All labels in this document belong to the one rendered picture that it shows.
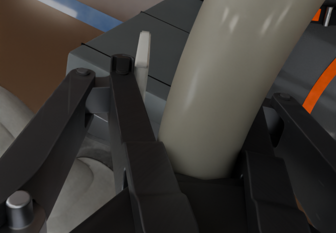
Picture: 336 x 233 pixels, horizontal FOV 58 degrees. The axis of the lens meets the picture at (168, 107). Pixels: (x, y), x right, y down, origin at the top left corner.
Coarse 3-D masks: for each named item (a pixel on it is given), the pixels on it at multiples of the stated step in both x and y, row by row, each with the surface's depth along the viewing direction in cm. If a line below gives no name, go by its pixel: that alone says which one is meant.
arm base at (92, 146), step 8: (88, 136) 68; (88, 144) 68; (96, 144) 67; (104, 144) 67; (80, 152) 67; (88, 152) 66; (96, 152) 65; (104, 152) 66; (104, 160) 64; (112, 168) 63
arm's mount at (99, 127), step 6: (96, 114) 66; (102, 114) 67; (96, 120) 66; (102, 120) 66; (150, 120) 70; (90, 126) 68; (96, 126) 67; (102, 126) 67; (156, 126) 69; (90, 132) 69; (96, 132) 68; (102, 132) 67; (108, 132) 67; (156, 132) 67; (102, 138) 68; (108, 138) 68; (156, 138) 66
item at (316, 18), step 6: (324, 6) 114; (330, 6) 113; (318, 12) 116; (324, 12) 115; (330, 12) 113; (312, 18) 118; (318, 18) 117; (324, 18) 115; (330, 18) 114; (324, 24) 115; (330, 24) 117
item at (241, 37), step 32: (224, 0) 8; (256, 0) 7; (288, 0) 7; (320, 0) 8; (192, 32) 9; (224, 32) 8; (256, 32) 8; (288, 32) 8; (192, 64) 9; (224, 64) 8; (256, 64) 8; (192, 96) 9; (224, 96) 9; (256, 96) 9; (160, 128) 11; (192, 128) 9; (224, 128) 9; (192, 160) 10; (224, 160) 10
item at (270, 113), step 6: (264, 102) 16; (264, 108) 15; (270, 108) 15; (264, 114) 15; (270, 114) 15; (276, 114) 15; (270, 120) 15; (276, 120) 15; (282, 120) 15; (270, 126) 16; (276, 126) 16; (282, 126) 16; (270, 132) 16; (276, 132) 16
